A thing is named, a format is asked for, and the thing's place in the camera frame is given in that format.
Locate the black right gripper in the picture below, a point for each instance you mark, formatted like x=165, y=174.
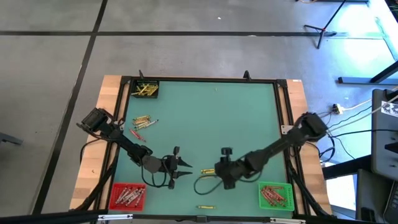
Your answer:
x=231, y=171

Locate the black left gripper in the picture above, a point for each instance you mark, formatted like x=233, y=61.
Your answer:
x=171, y=166

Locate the reddish brown crayon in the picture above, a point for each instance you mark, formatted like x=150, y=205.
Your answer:
x=266, y=197
x=280, y=202
x=273, y=199

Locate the pink striped crayon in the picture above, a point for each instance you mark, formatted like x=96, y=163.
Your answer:
x=273, y=187

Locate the pale grey crayon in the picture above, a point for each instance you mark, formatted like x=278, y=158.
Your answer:
x=126, y=196
x=122, y=196
x=135, y=197
x=140, y=192
x=131, y=196
x=140, y=200

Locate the white crayon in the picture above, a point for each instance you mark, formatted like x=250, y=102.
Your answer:
x=153, y=122

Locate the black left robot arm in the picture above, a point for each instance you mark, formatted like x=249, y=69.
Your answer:
x=124, y=141

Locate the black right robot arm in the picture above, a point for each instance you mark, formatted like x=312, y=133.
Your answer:
x=280, y=144

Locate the green table mat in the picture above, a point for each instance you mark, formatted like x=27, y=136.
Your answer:
x=199, y=124

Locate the green plastic basket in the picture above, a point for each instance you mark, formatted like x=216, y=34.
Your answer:
x=289, y=199

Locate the red plastic basket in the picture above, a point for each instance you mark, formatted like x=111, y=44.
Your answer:
x=112, y=207

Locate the black plastic basket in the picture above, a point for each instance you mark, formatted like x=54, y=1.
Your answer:
x=135, y=96

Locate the white power plug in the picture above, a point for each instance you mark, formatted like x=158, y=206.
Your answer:
x=338, y=109

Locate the grey cabinet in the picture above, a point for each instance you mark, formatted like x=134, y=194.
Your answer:
x=370, y=199

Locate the grey desk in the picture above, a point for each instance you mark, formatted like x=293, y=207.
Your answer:
x=382, y=149

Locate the black stand base beam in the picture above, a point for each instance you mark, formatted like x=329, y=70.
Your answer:
x=357, y=81

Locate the black tripod stand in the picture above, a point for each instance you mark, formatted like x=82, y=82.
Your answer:
x=317, y=28

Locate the printed paper tag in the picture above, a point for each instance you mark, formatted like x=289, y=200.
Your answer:
x=390, y=109

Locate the grey chair leg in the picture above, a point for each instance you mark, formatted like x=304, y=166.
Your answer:
x=9, y=138

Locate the black table-level camera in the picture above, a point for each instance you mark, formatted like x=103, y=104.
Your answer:
x=201, y=219

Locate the silver metal bracket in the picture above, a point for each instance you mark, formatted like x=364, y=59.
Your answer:
x=287, y=220
x=115, y=217

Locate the black table frame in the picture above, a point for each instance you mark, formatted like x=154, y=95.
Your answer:
x=202, y=79

